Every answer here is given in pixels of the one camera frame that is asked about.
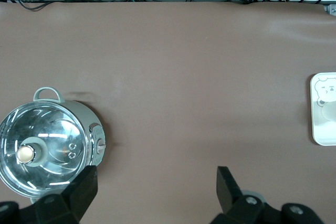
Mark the brown table mat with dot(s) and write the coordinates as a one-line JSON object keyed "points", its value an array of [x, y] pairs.
{"points": [[183, 77]]}

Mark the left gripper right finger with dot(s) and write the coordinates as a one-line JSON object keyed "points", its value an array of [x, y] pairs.
{"points": [[236, 205]]}

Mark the cream bear print tray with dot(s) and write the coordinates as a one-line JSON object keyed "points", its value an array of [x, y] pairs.
{"points": [[319, 134]]}

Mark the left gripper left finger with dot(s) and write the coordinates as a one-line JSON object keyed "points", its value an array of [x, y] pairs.
{"points": [[71, 200]]}

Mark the aluminium corner bracket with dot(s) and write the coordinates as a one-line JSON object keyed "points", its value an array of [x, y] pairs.
{"points": [[331, 9]]}

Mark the glass pot lid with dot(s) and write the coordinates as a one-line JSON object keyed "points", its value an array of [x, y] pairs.
{"points": [[52, 134]]}

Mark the grey-green electric pot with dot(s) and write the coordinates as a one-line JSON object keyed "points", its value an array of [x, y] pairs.
{"points": [[86, 113]]}

